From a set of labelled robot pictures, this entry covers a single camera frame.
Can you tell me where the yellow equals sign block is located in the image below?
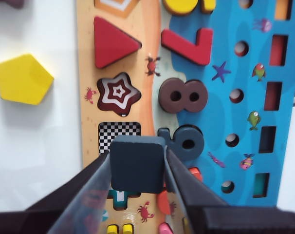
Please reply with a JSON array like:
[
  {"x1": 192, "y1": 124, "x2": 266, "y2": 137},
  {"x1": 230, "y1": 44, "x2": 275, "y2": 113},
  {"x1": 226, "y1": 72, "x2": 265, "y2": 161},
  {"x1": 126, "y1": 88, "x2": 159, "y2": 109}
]
[{"x1": 106, "y1": 223, "x2": 134, "y2": 234}]

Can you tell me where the red number seven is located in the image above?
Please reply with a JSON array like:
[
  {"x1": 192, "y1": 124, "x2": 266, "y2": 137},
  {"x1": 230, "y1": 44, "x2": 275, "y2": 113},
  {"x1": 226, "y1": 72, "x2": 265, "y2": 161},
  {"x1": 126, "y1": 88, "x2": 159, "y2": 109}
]
[{"x1": 161, "y1": 28, "x2": 214, "y2": 65}]

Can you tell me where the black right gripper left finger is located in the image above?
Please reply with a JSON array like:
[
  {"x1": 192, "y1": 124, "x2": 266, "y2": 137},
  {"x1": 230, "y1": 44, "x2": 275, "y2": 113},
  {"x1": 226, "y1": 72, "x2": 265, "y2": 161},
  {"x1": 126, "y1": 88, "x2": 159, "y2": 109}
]
[{"x1": 27, "y1": 151, "x2": 112, "y2": 234}]

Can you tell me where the orange number piece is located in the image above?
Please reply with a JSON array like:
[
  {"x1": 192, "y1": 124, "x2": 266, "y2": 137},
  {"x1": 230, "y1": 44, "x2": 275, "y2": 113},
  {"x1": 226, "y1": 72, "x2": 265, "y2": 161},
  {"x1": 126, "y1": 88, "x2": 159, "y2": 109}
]
[{"x1": 158, "y1": 167, "x2": 203, "y2": 215}]

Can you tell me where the red triangle block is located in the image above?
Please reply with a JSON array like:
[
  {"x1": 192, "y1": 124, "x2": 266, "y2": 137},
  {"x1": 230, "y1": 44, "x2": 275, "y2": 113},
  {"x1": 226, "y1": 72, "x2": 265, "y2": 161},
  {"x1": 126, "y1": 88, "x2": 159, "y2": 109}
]
[{"x1": 93, "y1": 16, "x2": 141, "y2": 69}]

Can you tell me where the yellow number six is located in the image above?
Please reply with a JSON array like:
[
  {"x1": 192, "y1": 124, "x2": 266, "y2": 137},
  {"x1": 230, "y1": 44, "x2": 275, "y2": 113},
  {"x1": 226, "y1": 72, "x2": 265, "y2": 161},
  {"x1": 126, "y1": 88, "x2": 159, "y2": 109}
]
[{"x1": 162, "y1": 0, "x2": 216, "y2": 16}]

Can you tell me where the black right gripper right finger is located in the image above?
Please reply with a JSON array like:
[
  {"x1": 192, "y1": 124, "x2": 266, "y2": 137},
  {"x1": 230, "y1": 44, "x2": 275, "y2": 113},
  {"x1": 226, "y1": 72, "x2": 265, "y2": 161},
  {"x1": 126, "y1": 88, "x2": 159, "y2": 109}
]
[{"x1": 165, "y1": 145, "x2": 226, "y2": 234}]

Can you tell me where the brown number eight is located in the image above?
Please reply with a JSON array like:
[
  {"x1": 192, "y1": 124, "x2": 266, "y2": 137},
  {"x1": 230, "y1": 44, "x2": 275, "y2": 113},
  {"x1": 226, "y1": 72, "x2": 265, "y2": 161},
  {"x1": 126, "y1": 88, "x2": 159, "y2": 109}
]
[{"x1": 158, "y1": 79, "x2": 209, "y2": 113}]

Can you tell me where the dark blue number nine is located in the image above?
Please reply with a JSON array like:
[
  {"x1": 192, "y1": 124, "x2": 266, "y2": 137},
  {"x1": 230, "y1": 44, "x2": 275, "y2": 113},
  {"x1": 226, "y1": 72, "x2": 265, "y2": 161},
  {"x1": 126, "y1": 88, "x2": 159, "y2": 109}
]
[{"x1": 157, "y1": 124, "x2": 203, "y2": 161}]

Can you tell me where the dark blue square block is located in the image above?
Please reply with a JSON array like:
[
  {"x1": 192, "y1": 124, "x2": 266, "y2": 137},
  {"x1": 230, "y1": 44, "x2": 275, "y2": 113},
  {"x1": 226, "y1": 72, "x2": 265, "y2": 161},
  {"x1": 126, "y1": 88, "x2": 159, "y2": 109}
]
[{"x1": 109, "y1": 136, "x2": 167, "y2": 195}]

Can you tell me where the yellow pentagon block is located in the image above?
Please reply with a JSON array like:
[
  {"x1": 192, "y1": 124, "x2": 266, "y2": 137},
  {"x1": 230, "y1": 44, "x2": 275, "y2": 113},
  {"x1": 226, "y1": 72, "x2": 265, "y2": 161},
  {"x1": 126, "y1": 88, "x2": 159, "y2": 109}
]
[{"x1": 0, "y1": 53, "x2": 55, "y2": 107}]

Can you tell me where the pink sign piece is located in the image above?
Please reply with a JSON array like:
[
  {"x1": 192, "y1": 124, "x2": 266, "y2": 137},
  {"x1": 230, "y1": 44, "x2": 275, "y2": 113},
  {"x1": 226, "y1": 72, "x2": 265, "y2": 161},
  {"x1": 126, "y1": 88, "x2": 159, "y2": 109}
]
[{"x1": 159, "y1": 223, "x2": 175, "y2": 234}]

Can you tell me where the wooden number shape puzzle board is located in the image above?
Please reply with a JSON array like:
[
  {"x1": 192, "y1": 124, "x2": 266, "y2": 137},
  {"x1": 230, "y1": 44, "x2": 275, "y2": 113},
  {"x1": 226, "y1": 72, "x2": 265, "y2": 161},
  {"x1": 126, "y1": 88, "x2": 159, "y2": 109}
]
[{"x1": 75, "y1": 0, "x2": 294, "y2": 234}]

